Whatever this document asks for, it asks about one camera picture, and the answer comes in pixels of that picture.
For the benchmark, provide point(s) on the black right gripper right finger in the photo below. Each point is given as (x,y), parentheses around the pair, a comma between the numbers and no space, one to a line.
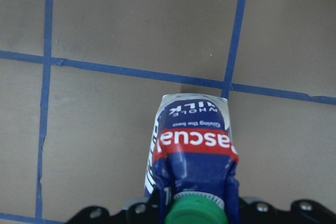
(256,210)

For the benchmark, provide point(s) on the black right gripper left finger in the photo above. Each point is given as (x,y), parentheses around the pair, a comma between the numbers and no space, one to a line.
(142,210)

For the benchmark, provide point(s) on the blue white milk carton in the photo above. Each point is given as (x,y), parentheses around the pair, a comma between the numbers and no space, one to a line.
(192,160)

